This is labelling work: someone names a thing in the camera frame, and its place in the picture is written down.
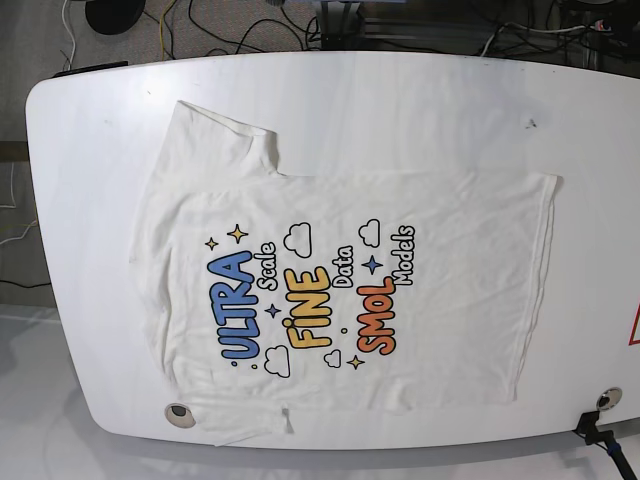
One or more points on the white printed T-shirt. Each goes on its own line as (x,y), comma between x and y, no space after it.
(384,292)

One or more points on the black round stand base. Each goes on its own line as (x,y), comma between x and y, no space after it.
(113,17)

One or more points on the red triangle sticker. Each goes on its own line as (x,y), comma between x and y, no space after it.
(634,338)

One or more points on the aluminium frame stand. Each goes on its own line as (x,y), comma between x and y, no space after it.
(341,24)

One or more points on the left table cable grommet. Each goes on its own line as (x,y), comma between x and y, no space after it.
(179,416)

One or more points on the table cable grommet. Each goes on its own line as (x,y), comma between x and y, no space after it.
(179,416)
(609,399)

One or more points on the black clamp with cable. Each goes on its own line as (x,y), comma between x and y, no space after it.
(589,432)

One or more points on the right table cable grommet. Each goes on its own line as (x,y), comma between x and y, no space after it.
(609,399)

